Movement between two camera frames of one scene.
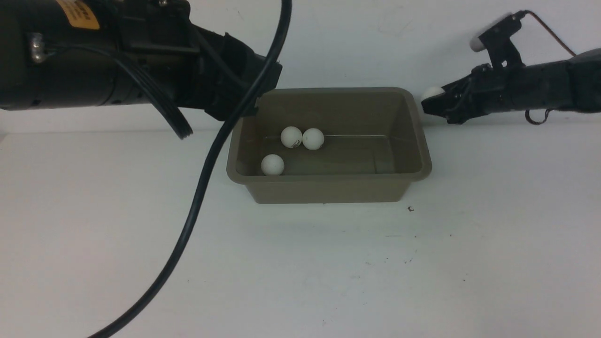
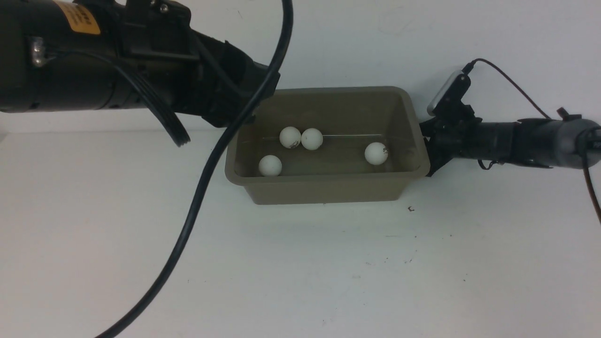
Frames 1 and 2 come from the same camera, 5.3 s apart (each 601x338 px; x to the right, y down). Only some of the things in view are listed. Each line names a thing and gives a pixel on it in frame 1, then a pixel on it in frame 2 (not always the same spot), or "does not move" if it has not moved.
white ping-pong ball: (431, 91) → (376, 153)
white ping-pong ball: (313, 139) does not move
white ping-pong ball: (291, 137) does not move
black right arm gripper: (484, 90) → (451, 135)
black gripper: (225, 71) does not move
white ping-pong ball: (272, 165) does not move
